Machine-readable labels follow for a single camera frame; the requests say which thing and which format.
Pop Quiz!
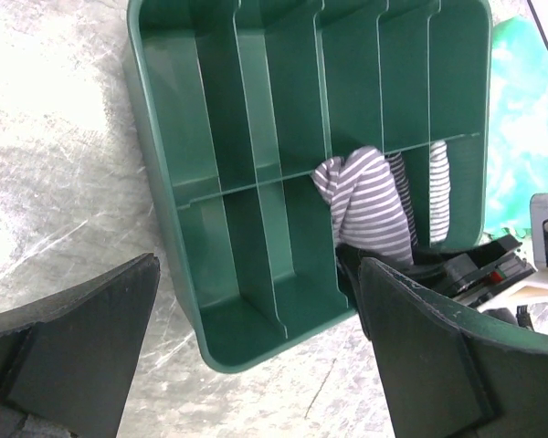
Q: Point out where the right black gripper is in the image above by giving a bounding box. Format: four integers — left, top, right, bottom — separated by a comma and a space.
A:
336, 235, 535, 304

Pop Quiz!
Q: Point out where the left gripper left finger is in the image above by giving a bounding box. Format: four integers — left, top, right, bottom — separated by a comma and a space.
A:
0, 254, 160, 437

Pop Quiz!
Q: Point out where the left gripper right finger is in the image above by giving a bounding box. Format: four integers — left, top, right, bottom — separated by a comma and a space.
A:
360, 258, 548, 437

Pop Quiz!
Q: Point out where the green white patterned underwear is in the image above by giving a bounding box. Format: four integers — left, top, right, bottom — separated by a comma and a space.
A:
484, 17, 548, 237

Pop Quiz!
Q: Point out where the green compartment organizer tray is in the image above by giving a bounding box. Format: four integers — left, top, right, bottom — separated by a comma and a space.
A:
124, 1, 491, 373

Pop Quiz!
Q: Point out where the rolled grey striped underwear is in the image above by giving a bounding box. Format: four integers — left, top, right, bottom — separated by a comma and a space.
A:
429, 141, 451, 245

